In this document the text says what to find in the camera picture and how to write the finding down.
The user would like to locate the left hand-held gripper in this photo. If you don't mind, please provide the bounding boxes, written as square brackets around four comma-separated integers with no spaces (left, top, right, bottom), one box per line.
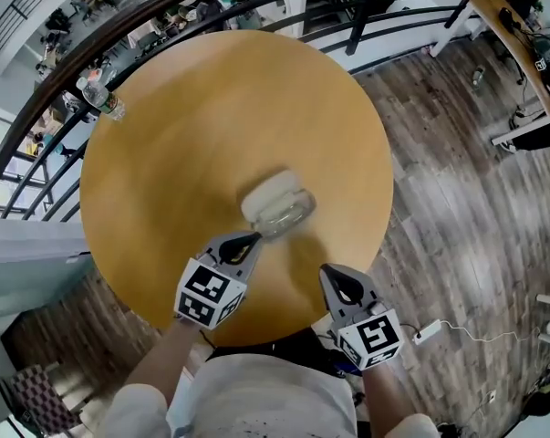
[173,230,264,333]

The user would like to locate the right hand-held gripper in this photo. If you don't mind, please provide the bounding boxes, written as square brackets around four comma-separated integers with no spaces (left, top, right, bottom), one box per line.
[318,264,405,372]

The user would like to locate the clear frame glasses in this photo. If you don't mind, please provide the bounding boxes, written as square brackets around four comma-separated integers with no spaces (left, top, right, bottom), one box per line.
[248,189,317,245]

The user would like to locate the person's right forearm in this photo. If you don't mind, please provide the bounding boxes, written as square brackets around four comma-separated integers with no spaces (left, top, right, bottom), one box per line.
[358,358,424,424]

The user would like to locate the person's left forearm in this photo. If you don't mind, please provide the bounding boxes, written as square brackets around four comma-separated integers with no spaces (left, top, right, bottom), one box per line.
[118,319,217,411]

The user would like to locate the person's black trousers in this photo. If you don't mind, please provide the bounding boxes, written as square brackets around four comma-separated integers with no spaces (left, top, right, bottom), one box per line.
[205,326,345,379]

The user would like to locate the white power strip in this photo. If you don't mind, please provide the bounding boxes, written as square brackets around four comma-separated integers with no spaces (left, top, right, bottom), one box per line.
[412,318,442,347]

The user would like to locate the person's white shirt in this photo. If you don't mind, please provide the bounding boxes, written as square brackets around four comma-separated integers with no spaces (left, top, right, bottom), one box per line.
[102,351,445,438]

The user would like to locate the green label water bottle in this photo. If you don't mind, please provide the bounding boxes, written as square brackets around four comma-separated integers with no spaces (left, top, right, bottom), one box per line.
[75,68,128,123]

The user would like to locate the checkered chair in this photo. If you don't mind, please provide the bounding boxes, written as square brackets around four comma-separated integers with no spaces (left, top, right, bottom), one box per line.
[8,364,82,435]

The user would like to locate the black railing with wooden handrail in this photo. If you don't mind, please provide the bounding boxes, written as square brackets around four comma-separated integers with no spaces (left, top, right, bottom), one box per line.
[0,0,550,222]

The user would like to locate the wooden desk with white legs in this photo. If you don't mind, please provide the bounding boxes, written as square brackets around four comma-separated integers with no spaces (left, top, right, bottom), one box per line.
[431,0,550,151]

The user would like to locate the white power cable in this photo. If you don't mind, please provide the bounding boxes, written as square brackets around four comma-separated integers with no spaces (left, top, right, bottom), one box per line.
[438,318,543,344]

